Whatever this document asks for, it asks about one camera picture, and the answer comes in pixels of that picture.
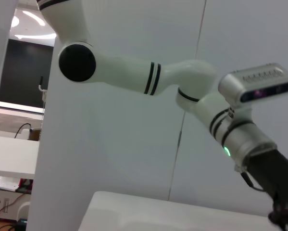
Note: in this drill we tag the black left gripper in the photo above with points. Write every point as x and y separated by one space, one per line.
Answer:
271 173

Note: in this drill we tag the white desk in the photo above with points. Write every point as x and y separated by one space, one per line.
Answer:
11 154

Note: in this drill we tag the wooden white-topped counter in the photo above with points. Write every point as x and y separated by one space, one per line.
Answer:
9 115

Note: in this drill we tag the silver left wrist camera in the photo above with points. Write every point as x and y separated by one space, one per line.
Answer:
254 84

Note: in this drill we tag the wall hook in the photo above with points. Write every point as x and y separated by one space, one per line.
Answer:
41 84

